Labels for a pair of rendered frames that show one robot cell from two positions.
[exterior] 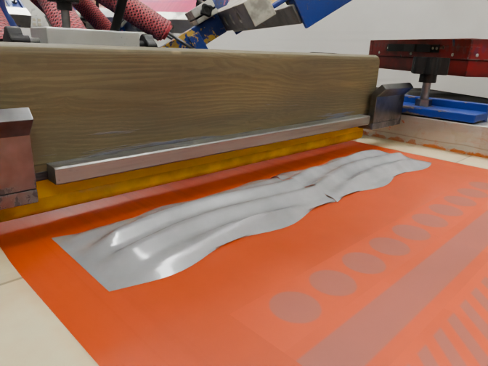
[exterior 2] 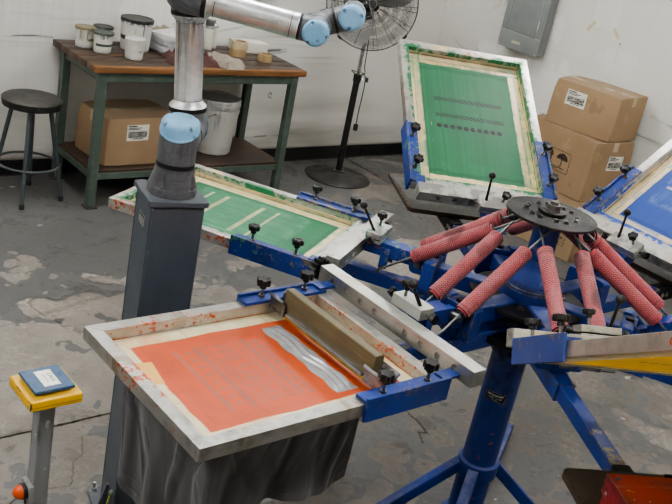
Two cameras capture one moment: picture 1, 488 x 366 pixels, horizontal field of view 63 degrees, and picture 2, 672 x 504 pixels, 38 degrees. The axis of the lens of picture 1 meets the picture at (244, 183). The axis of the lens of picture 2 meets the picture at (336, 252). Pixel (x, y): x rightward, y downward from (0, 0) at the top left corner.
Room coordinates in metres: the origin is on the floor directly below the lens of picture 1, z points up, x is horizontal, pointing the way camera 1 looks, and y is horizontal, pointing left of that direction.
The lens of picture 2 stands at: (0.40, -2.39, 2.24)
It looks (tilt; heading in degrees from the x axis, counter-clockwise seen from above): 22 degrees down; 92
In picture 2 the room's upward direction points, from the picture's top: 12 degrees clockwise
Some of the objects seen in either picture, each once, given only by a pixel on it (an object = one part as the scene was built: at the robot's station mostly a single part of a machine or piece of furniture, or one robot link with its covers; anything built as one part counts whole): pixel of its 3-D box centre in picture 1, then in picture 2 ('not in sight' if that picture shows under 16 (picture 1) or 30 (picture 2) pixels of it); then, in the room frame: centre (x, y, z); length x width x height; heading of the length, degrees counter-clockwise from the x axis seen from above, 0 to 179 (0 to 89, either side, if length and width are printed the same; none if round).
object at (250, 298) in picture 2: not in sight; (281, 300); (0.18, 0.23, 0.98); 0.30 x 0.05 x 0.07; 45
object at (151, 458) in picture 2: not in sight; (161, 459); (0.00, -0.35, 0.74); 0.45 x 0.03 x 0.43; 135
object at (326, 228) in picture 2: not in sight; (285, 204); (0.08, 0.84, 1.05); 1.08 x 0.61 x 0.23; 165
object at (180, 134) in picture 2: not in sight; (179, 138); (-0.22, 0.34, 1.37); 0.13 x 0.12 x 0.14; 94
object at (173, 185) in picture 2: not in sight; (173, 175); (-0.22, 0.34, 1.25); 0.15 x 0.15 x 0.10
